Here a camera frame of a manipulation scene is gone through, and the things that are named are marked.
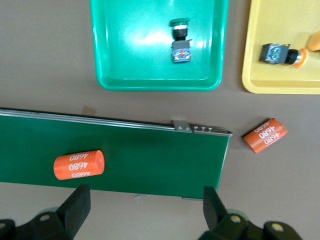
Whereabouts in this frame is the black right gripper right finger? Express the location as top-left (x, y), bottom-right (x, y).
top-left (198, 186), bottom-right (305, 240)

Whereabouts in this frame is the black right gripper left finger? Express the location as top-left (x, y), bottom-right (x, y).
top-left (0, 184), bottom-right (92, 240)

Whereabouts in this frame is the orange 4680 battery cylinder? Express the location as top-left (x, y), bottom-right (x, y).
top-left (241, 117), bottom-right (288, 155)
top-left (53, 149), bottom-right (105, 181)

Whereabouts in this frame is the green mushroom push button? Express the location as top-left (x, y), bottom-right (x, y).
top-left (168, 17), bottom-right (193, 64)

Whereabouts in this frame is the yellow mushroom push button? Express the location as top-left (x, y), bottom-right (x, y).
top-left (258, 42), bottom-right (310, 69)
top-left (306, 30), bottom-right (320, 52)

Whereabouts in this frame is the green conveyor belt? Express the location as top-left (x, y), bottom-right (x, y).
top-left (0, 107), bottom-right (234, 201)

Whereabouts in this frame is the yellow plastic tray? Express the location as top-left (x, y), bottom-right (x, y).
top-left (241, 0), bottom-right (320, 95)

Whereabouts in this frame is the green plastic tray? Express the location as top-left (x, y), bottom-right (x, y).
top-left (89, 0), bottom-right (230, 92)

